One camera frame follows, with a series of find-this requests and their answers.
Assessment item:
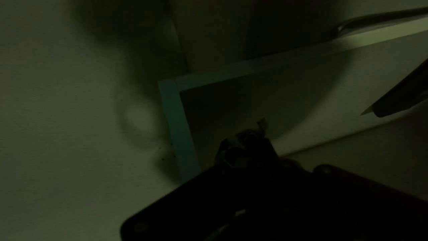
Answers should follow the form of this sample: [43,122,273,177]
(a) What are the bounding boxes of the closet hanging rod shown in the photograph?
[332,6,428,38]

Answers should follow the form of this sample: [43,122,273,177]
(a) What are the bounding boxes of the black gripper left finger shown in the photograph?
[119,130,257,241]

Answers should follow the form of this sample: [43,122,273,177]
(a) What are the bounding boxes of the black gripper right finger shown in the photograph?
[252,118,428,241]

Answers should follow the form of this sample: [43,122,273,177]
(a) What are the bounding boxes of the black pointed object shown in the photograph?
[360,56,428,119]

